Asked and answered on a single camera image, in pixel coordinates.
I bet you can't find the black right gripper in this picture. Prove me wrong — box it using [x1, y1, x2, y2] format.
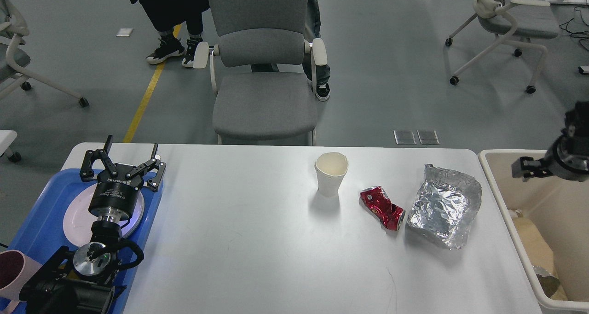
[512, 136, 589, 182]

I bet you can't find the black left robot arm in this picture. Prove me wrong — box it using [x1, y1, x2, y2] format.
[20, 135, 166, 314]

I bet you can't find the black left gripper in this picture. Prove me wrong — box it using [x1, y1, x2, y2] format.
[80, 135, 167, 221]

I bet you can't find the crushed red can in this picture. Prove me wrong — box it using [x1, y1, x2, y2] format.
[360, 186, 406, 232]

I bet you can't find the pink plate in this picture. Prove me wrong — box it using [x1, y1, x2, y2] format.
[63, 184, 144, 247]

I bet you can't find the aluminium foil sheet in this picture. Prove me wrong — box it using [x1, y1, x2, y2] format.
[406, 164, 482, 250]

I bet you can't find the person in black clothes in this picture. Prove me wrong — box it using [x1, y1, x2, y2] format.
[130, 0, 210, 67]

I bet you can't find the pink mug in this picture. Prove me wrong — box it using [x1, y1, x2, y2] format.
[0, 250, 42, 314]

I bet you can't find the floor outlet plate left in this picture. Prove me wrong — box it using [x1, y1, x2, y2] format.
[393, 130, 416, 145]

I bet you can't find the foil with brown napkin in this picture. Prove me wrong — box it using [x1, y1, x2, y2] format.
[533, 266, 561, 298]

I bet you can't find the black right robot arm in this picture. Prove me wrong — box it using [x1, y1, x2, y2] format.
[511, 101, 589, 182]

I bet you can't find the floor outlet plate right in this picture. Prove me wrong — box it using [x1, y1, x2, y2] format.
[417, 130, 440, 145]

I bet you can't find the floor outlet plate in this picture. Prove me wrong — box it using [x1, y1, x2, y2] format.
[393, 130, 416, 145]
[417, 130, 440, 145]

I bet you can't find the white chair background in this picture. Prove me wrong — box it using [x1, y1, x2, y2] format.
[445, 0, 558, 94]
[0, 0, 90, 108]

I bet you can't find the beige plastic bin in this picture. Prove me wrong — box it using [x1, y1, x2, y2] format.
[478, 150, 589, 314]

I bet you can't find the white chair right background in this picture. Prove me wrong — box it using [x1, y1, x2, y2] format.
[445, 0, 558, 94]

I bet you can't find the white chair left background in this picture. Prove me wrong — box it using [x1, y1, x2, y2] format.
[0, 0, 90, 108]

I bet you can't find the grey office chair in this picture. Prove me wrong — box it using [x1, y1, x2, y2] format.
[193, 0, 327, 145]

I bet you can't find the white paper cup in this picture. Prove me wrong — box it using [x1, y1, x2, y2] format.
[315, 152, 349, 198]

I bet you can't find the brown paper bag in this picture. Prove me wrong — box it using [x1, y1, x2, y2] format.
[513, 217, 557, 277]

